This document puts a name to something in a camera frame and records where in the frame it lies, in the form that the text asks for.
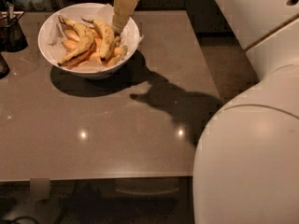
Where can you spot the dark object left edge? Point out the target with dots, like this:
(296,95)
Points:
(4,69)

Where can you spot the white ceramic bowl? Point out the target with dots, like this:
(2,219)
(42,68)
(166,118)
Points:
(51,36)

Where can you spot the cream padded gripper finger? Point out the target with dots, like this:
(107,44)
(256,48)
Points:
(122,9)

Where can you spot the dark cabinet front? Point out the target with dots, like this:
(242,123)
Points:
(174,0)

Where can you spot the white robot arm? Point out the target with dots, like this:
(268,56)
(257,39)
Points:
(246,165)

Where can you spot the black wire mesh basket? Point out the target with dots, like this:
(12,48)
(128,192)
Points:
(12,38)

